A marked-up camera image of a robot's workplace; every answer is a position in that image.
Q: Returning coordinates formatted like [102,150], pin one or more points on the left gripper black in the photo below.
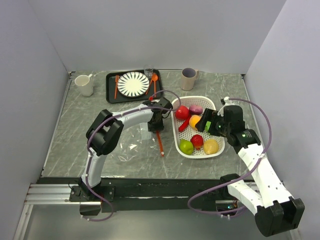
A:
[160,127]

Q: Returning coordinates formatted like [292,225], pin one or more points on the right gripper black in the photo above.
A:
[209,115]

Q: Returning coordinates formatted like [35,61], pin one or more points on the orange fruit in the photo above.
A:
[194,119]

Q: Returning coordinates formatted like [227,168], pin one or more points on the red strawberry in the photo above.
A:
[197,141]

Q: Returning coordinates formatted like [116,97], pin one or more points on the purple onion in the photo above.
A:
[195,110]

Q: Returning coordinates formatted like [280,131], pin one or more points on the clear zip top bag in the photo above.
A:
[137,142]

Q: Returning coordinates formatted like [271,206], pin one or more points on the red apple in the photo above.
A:
[182,113]

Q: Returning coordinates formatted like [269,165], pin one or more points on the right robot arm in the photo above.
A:
[275,210]

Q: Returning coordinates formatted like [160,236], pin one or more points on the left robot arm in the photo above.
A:
[104,133]

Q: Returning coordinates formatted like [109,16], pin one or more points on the green cucumber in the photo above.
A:
[207,126]

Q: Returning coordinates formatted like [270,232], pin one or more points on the yellow lemon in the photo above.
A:
[210,147]

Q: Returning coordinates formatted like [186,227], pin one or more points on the red chili pepper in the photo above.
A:
[184,125]

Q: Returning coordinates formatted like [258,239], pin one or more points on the green pear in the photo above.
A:
[186,147]

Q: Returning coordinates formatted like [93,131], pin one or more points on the striped white plate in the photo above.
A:
[133,84]

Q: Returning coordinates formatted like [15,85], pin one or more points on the orange spoon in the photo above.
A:
[153,82]

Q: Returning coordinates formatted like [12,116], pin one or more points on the clear glass cup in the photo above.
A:
[148,70]

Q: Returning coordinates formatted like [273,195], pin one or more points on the beige mug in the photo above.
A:
[188,78]

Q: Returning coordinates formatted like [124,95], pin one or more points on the orange fork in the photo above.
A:
[116,86]

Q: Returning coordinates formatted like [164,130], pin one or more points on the black tray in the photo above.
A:
[110,89]

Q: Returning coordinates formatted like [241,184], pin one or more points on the white cup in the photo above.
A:
[85,84]

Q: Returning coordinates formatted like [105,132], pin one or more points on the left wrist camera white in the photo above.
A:
[152,99]

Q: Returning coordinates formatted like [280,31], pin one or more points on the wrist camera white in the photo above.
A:
[226,101]
[152,99]

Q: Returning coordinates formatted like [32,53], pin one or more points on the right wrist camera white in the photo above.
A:
[226,101]

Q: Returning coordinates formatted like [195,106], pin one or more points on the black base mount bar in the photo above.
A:
[133,194]

